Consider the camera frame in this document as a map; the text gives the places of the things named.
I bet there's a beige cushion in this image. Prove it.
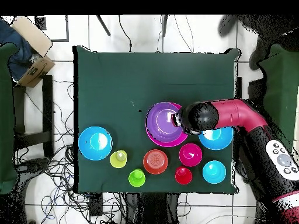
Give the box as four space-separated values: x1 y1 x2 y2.
11 15 53 57

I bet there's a brown cardboard box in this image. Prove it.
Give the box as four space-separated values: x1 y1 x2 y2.
18 55 56 89

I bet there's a large pink bowl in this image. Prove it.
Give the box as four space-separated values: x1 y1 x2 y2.
145 101 189 148

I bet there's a black floor box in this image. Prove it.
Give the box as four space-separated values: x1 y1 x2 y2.
89 192 103 216

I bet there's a tangle of black cables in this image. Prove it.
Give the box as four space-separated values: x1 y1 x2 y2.
13 79 127 224

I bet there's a red cup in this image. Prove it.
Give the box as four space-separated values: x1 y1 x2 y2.
175 166 193 186

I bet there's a small crimson bowl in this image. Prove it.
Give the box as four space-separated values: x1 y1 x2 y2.
178 143 203 167

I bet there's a black stand frame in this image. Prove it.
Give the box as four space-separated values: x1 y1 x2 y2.
12 75 54 158

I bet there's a small blue bowl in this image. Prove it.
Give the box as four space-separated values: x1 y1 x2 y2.
202 160 227 185

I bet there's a black pedestal foot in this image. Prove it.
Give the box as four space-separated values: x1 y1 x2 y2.
16 157 50 179

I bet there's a medium blue bowl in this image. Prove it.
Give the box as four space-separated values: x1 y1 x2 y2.
199 127 234 151
78 126 113 161

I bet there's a yellow cup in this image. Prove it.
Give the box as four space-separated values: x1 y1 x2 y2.
109 149 128 169

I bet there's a dark blue cloth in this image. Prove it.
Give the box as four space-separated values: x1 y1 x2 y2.
0 18 40 81

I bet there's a green cup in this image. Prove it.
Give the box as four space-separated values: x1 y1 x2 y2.
128 168 147 188

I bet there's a small orange bowl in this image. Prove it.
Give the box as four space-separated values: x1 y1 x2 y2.
142 149 169 175

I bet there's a black box cabinet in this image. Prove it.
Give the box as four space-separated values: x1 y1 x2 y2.
247 79 267 102

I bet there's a black cable with connector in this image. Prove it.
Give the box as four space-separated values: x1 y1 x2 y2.
118 15 133 52

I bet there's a purple shallow bowl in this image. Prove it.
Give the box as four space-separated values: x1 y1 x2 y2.
146 101 186 144

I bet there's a dark green tablecloth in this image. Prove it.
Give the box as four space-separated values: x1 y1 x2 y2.
73 45 241 194

